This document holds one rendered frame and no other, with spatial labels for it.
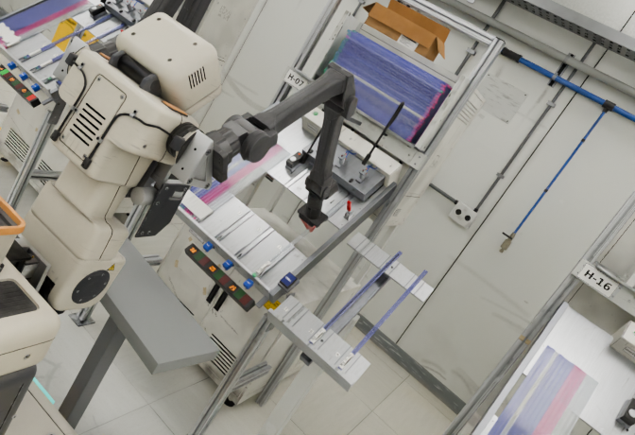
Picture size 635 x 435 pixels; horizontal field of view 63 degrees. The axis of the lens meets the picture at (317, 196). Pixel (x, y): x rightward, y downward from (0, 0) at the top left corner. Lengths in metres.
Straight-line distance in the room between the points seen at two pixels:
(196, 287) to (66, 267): 1.15
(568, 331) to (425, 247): 1.77
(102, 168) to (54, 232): 0.24
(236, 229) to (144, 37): 0.94
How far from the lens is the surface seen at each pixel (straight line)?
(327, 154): 1.63
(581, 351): 2.01
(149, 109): 1.14
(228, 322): 2.35
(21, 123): 3.42
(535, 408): 1.85
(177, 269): 2.50
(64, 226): 1.36
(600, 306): 2.21
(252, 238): 1.96
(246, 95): 4.37
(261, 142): 1.22
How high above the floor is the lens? 1.49
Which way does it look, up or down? 13 degrees down
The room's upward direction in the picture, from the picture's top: 32 degrees clockwise
